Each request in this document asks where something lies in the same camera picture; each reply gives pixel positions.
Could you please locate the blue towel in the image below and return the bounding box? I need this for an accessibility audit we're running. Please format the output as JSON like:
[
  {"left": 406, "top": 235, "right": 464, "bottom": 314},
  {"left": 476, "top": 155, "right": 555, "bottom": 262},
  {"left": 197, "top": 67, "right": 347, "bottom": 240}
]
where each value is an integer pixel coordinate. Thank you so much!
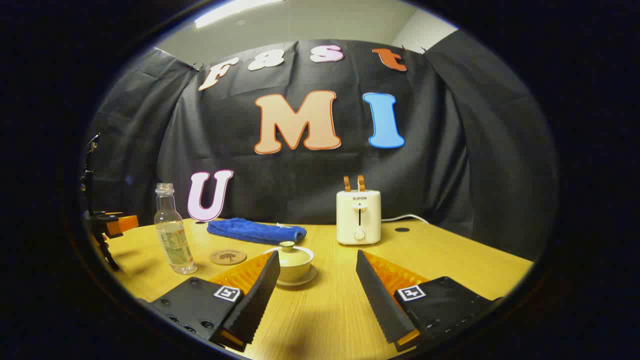
[{"left": 207, "top": 217, "right": 308, "bottom": 246}]

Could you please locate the clear plastic water bottle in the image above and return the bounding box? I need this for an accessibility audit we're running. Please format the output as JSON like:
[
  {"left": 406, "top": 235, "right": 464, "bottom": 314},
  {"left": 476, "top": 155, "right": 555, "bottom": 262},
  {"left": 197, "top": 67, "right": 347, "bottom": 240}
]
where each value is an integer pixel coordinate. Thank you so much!
[{"left": 154, "top": 183, "right": 198, "bottom": 275}]

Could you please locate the white saucer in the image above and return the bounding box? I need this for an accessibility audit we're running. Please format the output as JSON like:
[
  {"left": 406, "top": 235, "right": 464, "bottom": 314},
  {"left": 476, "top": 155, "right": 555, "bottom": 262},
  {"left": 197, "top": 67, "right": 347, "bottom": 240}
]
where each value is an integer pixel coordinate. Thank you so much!
[{"left": 276, "top": 267, "right": 317, "bottom": 287}]

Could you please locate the white teacup lid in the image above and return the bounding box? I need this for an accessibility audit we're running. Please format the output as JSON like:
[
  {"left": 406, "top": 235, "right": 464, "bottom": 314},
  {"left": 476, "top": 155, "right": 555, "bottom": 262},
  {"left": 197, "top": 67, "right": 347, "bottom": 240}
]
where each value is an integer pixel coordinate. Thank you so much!
[{"left": 263, "top": 241, "right": 315, "bottom": 269}]

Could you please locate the white power cable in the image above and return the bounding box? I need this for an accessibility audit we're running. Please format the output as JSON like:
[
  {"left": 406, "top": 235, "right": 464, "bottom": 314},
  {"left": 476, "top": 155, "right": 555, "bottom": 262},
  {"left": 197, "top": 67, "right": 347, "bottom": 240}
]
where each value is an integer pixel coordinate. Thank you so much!
[{"left": 381, "top": 214, "right": 431, "bottom": 224}]

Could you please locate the white ceramic teacup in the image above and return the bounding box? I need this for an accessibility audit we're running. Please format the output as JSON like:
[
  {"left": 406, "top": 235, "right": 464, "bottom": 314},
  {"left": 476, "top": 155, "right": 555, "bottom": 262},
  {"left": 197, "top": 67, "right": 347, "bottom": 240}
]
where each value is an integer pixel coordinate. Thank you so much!
[{"left": 277, "top": 262, "right": 313, "bottom": 284}]

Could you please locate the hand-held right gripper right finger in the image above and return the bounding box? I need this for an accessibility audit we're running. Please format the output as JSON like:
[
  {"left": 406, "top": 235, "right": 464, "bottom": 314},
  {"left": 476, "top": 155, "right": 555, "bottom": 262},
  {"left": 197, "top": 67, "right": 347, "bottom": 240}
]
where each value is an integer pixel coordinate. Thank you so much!
[{"left": 356, "top": 250, "right": 503, "bottom": 353}]

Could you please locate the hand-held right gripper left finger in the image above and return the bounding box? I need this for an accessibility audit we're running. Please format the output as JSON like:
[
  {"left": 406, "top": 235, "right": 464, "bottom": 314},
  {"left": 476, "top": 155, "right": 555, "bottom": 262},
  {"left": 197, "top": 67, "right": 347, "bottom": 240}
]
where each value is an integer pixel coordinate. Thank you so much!
[{"left": 150, "top": 250, "right": 282, "bottom": 353}]

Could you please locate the black backdrop cloth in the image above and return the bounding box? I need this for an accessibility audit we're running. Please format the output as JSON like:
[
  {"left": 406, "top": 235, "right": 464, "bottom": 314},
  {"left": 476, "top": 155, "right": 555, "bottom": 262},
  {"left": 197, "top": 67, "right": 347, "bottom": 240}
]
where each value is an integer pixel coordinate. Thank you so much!
[{"left": 82, "top": 39, "right": 558, "bottom": 261}]

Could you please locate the cream toaster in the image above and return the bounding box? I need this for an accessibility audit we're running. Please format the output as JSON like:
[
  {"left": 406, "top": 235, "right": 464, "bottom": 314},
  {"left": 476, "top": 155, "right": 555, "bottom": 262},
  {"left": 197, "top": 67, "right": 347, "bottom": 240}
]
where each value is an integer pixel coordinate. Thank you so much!
[{"left": 336, "top": 190, "right": 382, "bottom": 246}]

